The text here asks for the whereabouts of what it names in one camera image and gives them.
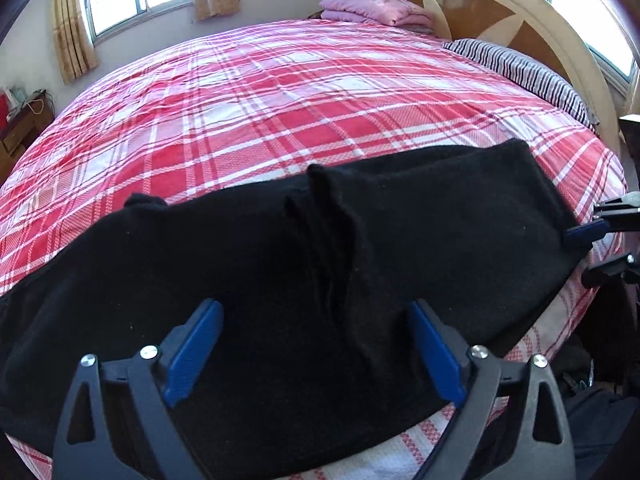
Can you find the black pants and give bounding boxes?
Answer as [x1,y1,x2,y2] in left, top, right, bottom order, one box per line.
[1,140,589,479]

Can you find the striped pillow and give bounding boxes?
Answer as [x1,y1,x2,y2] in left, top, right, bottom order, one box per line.
[442,38,600,131]

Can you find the side window by headboard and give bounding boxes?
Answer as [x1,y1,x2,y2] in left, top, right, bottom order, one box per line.
[551,0,634,80]

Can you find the cream wooden headboard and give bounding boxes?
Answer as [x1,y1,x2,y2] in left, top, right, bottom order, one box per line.
[409,0,620,154]

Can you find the red white plaid bedsheet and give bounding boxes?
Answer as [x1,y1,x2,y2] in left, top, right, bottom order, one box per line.
[0,18,629,480]

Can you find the brown wooden desk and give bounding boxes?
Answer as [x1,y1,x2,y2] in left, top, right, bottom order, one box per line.
[0,90,54,183]

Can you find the red gift bag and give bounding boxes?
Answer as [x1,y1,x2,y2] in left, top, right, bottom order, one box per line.
[0,91,10,126]

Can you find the folded pink blanket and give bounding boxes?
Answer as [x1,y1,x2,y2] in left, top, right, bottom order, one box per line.
[319,0,434,35]

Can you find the left beige curtain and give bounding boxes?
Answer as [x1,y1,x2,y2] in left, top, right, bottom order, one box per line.
[51,0,99,84]

